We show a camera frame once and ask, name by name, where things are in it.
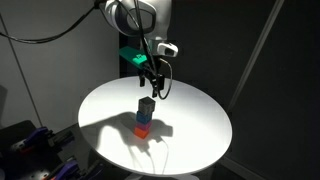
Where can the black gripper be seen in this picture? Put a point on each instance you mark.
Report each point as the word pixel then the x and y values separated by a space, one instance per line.
pixel 156 80

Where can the grey building block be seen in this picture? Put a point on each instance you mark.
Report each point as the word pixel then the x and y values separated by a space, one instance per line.
pixel 146 105

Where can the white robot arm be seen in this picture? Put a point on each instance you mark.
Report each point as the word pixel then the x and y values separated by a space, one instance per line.
pixel 147 20

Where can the blue building block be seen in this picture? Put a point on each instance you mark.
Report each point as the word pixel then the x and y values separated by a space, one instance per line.
pixel 143 119

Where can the magenta building block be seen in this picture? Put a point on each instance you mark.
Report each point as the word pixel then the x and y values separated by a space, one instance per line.
pixel 142 126

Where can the orange building block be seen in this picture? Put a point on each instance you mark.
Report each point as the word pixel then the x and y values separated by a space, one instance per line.
pixel 141 133

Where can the round white table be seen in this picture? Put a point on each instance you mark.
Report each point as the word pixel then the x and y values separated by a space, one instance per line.
pixel 190 131

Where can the purple clamp upper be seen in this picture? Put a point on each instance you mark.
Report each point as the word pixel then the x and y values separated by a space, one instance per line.
pixel 37 136

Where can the purple clamp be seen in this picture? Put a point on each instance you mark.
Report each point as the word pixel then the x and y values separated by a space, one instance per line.
pixel 65 170
pixel 37 136

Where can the purple clamp lower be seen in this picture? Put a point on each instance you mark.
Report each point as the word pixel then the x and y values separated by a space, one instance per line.
pixel 65 170

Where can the perforated metal plate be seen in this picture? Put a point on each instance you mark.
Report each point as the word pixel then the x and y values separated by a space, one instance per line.
pixel 39 174

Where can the grey diagonal pole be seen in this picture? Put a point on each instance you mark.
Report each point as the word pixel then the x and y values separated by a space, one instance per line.
pixel 256 51

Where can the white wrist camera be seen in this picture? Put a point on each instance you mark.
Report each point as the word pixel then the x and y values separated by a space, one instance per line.
pixel 167 49

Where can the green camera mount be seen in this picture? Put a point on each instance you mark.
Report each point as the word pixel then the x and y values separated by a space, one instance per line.
pixel 134 56

